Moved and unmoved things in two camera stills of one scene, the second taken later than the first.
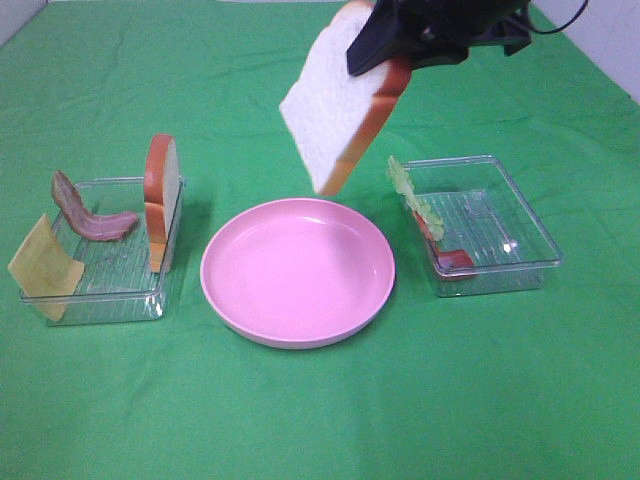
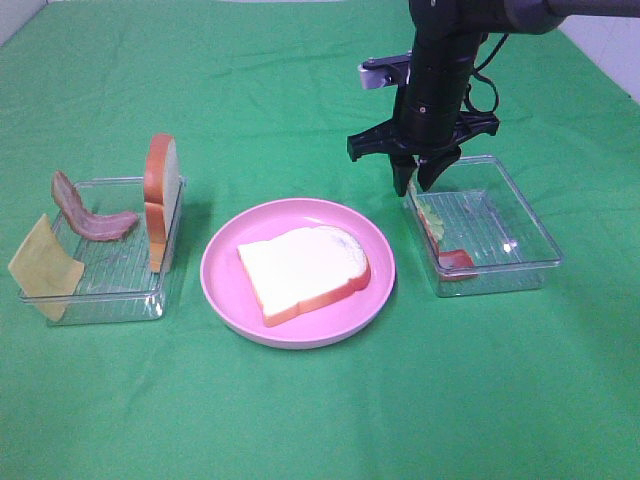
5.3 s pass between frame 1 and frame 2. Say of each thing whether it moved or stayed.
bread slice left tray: stayed
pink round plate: stayed
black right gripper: moved
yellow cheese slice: stayed
